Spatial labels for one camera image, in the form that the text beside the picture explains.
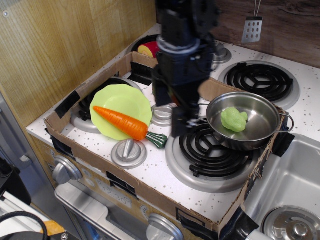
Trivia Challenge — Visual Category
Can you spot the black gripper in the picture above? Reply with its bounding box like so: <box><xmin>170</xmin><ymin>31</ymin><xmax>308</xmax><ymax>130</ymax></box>
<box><xmin>152</xmin><ymin>41</ymin><xmax>214</xmax><ymax>138</ymax></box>

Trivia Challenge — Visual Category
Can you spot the orange toy carrot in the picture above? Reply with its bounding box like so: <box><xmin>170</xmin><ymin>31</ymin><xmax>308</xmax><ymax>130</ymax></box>
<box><xmin>93</xmin><ymin>106</ymin><xmax>168</xmax><ymax>149</ymax></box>

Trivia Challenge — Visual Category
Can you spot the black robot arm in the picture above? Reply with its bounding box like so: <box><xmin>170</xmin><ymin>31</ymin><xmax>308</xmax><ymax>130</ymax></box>
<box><xmin>152</xmin><ymin>0</ymin><xmax>221</xmax><ymax>138</ymax></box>

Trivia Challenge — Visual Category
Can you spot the light green plastic plate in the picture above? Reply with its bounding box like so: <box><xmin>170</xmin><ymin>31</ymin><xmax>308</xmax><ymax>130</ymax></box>
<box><xmin>90</xmin><ymin>84</ymin><xmax>152</xmax><ymax>141</ymax></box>

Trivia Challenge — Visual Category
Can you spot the silver middle stove knob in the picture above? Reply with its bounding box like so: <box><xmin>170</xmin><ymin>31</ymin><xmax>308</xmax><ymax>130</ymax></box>
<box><xmin>151</xmin><ymin>103</ymin><xmax>177</xmax><ymax>127</ymax></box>

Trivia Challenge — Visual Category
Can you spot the silver stove knob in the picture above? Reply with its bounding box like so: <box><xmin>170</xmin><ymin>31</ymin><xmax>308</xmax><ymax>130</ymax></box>
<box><xmin>111</xmin><ymin>139</ymin><xmax>148</xmax><ymax>169</ymax></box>
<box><xmin>151</xmin><ymin>103</ymin><xmax>177</xmax><ymax>127</ymax></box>
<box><xmin>212</xmin><ymin>43</ymin><xmax>232</xmax><ymax>64</ymax></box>

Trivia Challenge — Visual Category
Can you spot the front right black burner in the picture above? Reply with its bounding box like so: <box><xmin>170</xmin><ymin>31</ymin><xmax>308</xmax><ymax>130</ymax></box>
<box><xmin>165</xmin><ymin>123</ymin><xmax>261</xmax><ymax>193</ymax></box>

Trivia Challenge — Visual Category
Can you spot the black burner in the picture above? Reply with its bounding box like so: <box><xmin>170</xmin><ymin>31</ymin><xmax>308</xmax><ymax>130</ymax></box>
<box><xmin>70</xmin><ymin>76</ymin><xmax>142</xmax><ymax>134</ymax></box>
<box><xmin>165</xmin><ymin>123</ymin><xmax>261</xmax><ymax>193</ymax></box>
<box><xmin>218</xmin><ymin>60</ymin><xmax>301</xmax><ymax>110</ymax></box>
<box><xmin>126</xmin><ymin>34</ymin><xmax>158</xmax><ymax>54</ymax></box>

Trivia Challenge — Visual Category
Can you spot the red yellow toy fruit half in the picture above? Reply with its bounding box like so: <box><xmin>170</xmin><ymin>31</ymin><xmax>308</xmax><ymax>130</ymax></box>
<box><xmin>137</xmin><ymin>41</ymin><xmax>160</xmax><ymax>58</ymax></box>

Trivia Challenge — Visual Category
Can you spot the green toy lettuce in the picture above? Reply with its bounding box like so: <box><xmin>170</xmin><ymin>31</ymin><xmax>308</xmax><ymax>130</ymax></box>
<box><xmin>221</xmin><ymin>107</ymin><xmax>248</xmax><ymax>133</ymax></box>

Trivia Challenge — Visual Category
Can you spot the silver front stove knob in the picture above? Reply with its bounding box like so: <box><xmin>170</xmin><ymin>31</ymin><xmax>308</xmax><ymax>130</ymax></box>
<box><xmin>111</xmin><ymin>139</ymin><xmax>148</xmax><ymax>169</ymax></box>

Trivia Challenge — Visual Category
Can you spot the back left black burner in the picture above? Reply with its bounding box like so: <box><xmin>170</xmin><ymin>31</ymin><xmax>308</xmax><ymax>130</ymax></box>
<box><xmin>126</xmin><ymin>34</ymin><xmax>158</xmax><ymax>54</ymax></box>

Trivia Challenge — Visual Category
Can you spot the silver back stove knob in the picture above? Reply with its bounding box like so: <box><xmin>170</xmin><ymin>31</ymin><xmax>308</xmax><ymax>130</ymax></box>
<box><xmin>212</xmin><ymin>43</ymin><xmax>232</xmax><ymax>64</ymax></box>

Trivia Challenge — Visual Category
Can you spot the front left black burner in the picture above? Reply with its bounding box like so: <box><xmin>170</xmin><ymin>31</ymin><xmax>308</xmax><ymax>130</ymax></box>
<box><xmin>70</xmin><ymin>76</ymin><xmax>142</xmax><ymax>134</ymax></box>

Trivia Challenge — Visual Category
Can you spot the stainless steel pan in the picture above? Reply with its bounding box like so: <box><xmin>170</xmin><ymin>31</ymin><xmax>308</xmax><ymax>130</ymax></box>
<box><xmin>206</xmin><ymin>92</ymin><xmax>295</xmax><ymax>151</ymax></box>

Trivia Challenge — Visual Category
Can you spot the oven clock display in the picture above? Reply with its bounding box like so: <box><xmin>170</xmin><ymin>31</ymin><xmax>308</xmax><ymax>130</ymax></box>
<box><xmin>94</xmin><ymin>178</ymin><xmax>132</xmax><ymax>209</ymax></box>

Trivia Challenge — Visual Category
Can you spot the hanging metal spatula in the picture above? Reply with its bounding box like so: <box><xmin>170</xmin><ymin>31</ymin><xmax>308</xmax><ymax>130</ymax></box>
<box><xmin>241</xmin><ymin>0</ymin><xmax>263</xmax><ymax>44</ymax></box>

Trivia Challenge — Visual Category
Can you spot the back right black burner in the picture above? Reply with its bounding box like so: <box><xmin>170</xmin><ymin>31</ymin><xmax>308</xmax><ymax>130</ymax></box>
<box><xmin>218</xmin><ymin>60</ymin><xmax>301</xmax><ymax>110</ymax></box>

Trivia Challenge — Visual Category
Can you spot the right silver oven dial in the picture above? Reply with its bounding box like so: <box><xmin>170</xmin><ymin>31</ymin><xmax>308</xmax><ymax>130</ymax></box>
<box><xmin>146</xmin><ymin>213</ymin><xmax>184</xmax><ymax>240</ymax></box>

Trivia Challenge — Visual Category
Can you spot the silver oven dial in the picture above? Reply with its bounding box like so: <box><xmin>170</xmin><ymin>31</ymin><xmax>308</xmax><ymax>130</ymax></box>
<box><xmin>52</xmin><ymin>155</ymin><xmax>83</xmax><ymax>185</ymax></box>
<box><xmin>146</xmin><ymin>213</ymin><xmax>184</xmax><ymax>240</ymax></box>

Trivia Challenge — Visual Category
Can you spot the left silver oven dial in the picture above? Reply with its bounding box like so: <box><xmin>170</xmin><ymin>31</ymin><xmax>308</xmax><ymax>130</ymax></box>
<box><xmin>52</xmin><ymin>155</ymin><xmax>83</xmax><ymax>185</ymax></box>

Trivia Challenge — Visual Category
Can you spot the silver sink basin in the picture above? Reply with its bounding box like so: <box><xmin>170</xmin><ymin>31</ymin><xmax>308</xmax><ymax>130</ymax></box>
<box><xmin>244</xmin><ymin>134</ymin><xmax>320</xmax><ymax>240</ymax></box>

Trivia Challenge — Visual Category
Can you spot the silver sink drain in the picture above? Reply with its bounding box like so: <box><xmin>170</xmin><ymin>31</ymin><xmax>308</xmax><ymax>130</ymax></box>
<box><xmin>261</xmin><ymin>206</ymin><xmax>320</xmax><ymax>240</ymax></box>

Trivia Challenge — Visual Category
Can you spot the orange object bottom left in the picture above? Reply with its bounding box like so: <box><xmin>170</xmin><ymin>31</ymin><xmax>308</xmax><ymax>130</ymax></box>
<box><xmin>44</xmin><ymin>220</ymin><xmax>66</xmax><ymax>236</ymax></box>

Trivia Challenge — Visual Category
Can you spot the black device left edge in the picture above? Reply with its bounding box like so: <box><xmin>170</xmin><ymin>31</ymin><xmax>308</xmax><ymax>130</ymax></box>
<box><xmin>0</xmin><ymin>158</ymin><xmax>32</xmax><ymax>206</ymax></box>

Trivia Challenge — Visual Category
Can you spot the silver oven door handle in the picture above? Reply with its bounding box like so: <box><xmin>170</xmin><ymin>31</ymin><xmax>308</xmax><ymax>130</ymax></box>
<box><xmin>55</xmin><ymin>183</ymin><xmax>160</xmax><ymax>240</ymax></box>

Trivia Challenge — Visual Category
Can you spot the black cable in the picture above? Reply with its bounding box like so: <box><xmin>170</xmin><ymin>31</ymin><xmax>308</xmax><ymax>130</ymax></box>
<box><xmin>0</xmin><ymin>211</ymin><xmax>49</xmax><ymax>240</ymax></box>

